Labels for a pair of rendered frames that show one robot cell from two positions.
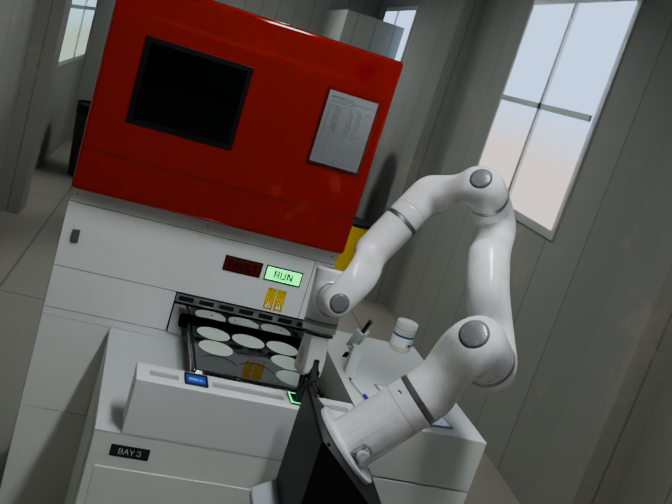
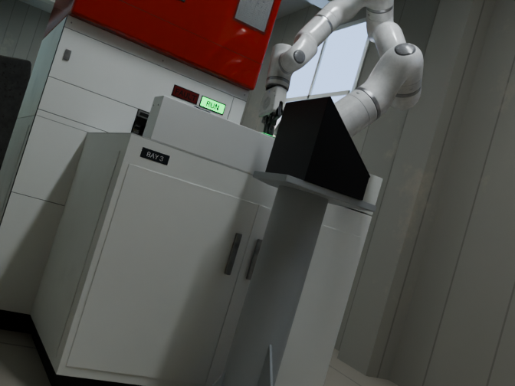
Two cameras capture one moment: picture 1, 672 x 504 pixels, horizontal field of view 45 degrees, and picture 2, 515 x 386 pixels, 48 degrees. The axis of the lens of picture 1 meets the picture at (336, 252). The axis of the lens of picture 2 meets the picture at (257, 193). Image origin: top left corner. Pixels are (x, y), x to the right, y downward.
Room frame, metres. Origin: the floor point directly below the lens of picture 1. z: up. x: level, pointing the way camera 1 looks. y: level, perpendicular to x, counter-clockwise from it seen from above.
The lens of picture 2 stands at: (-0.10, 0.35, 0.67)
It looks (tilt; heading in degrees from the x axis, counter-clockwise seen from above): 3 degrees up; 348
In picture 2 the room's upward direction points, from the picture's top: 17 degrees clockwise
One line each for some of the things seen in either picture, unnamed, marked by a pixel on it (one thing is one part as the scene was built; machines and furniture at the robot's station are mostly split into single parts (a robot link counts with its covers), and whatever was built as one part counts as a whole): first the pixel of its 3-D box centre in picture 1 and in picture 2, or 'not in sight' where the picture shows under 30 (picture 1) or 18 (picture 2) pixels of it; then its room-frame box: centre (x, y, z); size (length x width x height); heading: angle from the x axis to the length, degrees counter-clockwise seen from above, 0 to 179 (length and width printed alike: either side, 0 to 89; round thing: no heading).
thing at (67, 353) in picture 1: (146, 407); (89, 232); (2.67, 0.48, 0.41); 0.82 x 0.70 x 0.82; 106
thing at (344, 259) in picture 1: (344, 250); not in sight; (6.82, -0.07, 0.29); 0.37 x 0.36 x 0.57; 104
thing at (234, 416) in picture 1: (242, 417); (228, 145); (1.81, 0.09, 0.89); 0.55 x 0.09 x 0.14; 106
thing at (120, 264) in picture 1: (194, 280); (151, 102); (2.34, 0.38, 1.02); 0.81 x 0.03 x 0.40; 106
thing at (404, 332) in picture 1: (403, 335); not in sight; (2.48, -0.29, 1.01); 0.07 x 0.07 x 0.10
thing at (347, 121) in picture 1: (230, 108); (162, 2); (2.64, 0.47, 1.52); 0.81 x 0.75 x 0.60; 106
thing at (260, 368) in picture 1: (251, 356); not in sight; (2.20, 0.14, 0.90); 0.34 x 0.34 x 0.01; 16
